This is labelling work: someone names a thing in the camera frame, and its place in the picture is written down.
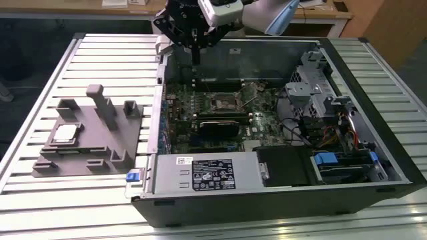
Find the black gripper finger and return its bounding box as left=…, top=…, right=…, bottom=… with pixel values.
left=194, top=23, right=232, bottom=66
left=152, top=9, right=197, bottom=66

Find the metal socket cover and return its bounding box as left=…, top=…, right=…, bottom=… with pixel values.
left=236, top=80, right=264, bottom=95

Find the silver CPU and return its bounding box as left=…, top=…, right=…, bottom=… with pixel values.
left=52, top=124, right=80, bottom=144

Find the CPU socket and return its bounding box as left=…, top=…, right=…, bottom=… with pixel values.
left=207, top=91, right=241, bottom=112

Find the silver case corner latch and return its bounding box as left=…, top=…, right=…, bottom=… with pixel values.
left=154, top=34, right=174, bottom=55

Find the wooden desk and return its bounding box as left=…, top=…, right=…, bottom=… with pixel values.
left=0, top=0, right=355, bottom=38

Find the silver perforated drive cage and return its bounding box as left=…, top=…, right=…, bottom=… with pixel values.
left=276, top=51, right=340, bottom=121

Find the black graphics card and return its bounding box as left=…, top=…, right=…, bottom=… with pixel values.
left=196, top=119, right=240, bottom=138

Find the green motherboard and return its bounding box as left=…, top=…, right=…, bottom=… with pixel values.
left=158, top=79, right=288, bottom=155

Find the small silver heatsink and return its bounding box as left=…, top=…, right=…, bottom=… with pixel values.
left=243, top=139, right=264, bottom=151

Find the grey parts rack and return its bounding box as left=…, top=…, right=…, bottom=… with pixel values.
left=29, top=84, right=145, bottom=178

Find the wooden cabinet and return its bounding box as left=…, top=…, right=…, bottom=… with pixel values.
left=341, top=0, right=427, bottom=70

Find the green RAM stick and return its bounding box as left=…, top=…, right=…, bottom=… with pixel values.
left=56, top=148, right=92, bottom=154

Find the grey metal stand foot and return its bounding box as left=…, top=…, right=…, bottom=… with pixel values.
left=0, top=81, right=14, bottom=103

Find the small silver metal latch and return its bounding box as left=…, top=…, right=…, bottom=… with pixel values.
left=257, top=161, right=269, bottom=180

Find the black plastic shroud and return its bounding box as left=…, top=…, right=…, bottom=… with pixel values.
left=253, top=145, right=317, bottom=189

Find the silver power supply with label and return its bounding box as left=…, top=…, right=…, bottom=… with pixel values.
left=141, top=152, right=264, bottom=198

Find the blue disk carrier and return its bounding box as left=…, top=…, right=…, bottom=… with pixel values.
left=312, top=151, right=375, bottom=173

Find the blue case latch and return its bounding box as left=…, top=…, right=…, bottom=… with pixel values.
left=125, top=169, right=140, bottom=183

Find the black open PC case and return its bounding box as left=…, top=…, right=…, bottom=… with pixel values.
left=122, top=32, right=427, bottom=228

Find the silver disk bay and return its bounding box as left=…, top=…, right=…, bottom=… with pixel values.
left=308, top=148, right=395, bottom=187

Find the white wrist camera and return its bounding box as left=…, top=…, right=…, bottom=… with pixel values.
left=197, top=0, right=247, bottom=27

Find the black wire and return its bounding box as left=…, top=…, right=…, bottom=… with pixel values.
left=279, top=117, right=313, bottom=147

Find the yellow wire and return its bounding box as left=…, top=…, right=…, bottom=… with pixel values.
left=316, top=133, right=337, bottom=150

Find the orange wire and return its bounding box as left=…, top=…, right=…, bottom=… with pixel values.
left=344, top=127, right=361, bottom=152

